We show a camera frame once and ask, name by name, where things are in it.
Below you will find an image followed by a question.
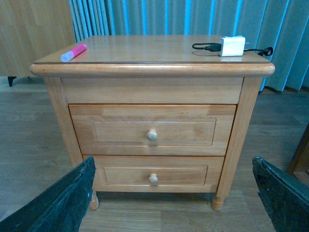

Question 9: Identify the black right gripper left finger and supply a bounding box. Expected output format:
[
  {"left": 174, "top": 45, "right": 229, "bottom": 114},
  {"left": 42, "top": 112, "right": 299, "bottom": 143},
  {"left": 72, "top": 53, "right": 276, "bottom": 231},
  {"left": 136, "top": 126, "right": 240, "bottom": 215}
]
[{"left": 0, "top": 157, "right": 96, "bottom": 232}]

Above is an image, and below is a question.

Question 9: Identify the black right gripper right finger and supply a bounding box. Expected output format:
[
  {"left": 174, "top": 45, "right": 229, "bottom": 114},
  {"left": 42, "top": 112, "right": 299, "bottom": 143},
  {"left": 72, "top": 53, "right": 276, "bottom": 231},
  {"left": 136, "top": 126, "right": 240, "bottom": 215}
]
[{"left": 252, "top": 156, "right": 309, "bottom": 232}]

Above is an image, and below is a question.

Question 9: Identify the wooden drawer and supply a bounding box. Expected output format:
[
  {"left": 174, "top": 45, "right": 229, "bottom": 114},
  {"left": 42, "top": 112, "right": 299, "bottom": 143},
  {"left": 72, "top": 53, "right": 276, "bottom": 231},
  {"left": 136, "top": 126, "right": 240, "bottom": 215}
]
[
  {"left": 93, "top": 156, "right": 224, "bottom": 192},
  {"left": 69, "top": 104, "right": 236, "bottom": 156}
]

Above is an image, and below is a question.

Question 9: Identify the pink marker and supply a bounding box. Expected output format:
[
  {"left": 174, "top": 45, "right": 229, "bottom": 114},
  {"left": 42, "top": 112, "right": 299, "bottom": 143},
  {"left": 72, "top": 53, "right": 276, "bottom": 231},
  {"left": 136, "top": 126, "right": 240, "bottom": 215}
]
[{"left": 60, "top": 43, "right": 87, "bottom": 63}]

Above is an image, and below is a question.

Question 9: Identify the dark wooden furniture piece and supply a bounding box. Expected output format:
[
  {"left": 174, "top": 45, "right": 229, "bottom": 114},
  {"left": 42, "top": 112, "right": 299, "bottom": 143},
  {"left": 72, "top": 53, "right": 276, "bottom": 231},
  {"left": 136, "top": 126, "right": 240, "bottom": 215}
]
[{"left": 287, "top": 125, "right": 309, "bottom": 186}]

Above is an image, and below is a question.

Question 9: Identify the wooden nightstand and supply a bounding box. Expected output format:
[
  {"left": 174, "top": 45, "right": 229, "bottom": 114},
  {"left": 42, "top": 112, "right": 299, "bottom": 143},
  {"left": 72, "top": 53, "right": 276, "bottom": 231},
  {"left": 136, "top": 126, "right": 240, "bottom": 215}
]
[{"left": 30, "top": 35, "right": 275, "bottom": 212}]

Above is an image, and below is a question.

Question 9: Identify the white power adapter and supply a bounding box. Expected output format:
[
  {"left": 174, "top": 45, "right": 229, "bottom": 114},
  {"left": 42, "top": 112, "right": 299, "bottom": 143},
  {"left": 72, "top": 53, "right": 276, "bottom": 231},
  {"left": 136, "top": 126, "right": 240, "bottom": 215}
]
[{"left": 218, "top": 36, "right": 246, "bottom": 57}]

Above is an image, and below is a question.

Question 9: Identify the grey pleated curtain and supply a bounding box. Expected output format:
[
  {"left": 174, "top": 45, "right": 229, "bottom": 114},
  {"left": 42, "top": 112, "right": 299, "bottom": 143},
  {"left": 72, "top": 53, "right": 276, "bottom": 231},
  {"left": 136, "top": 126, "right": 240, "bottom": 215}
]
[{"left": 69, "top": 0, "right": 309, "bottom": 91}]

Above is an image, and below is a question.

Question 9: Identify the light wooden cabinet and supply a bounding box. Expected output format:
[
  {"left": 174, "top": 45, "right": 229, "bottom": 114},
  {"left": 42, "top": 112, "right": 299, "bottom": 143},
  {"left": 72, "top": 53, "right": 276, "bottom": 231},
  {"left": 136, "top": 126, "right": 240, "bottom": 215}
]
[{"left": 0, "top": 0, "right": 75, "bottom": 86}]

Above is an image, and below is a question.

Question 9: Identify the black short cable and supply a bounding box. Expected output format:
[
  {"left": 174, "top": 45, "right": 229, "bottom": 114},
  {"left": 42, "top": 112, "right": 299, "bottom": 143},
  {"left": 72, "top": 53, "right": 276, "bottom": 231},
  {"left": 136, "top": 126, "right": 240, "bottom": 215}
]
[{"left": 192, "top": 43, "right": 274, "bottom": 57}]

